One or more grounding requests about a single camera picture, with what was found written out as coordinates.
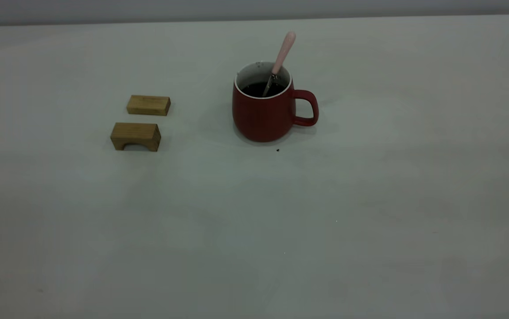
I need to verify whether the arched wooden block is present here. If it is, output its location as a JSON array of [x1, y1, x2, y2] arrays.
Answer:
[[110, 122, 162, 152]]

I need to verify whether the pink handled metal spoon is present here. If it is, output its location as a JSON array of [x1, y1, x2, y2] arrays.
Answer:
[[261, 31, 297, 98]]

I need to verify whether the dark coffee liquid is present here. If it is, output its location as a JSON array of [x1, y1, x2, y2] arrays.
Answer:
[[241, 81, 286, 98]]

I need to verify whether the red ceramic mug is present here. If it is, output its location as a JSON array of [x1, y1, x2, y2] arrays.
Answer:
[[231, 61, 319, 143]]

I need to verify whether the flat wooden block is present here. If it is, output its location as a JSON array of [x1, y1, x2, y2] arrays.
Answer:
[[126, 94, 171, 117]]

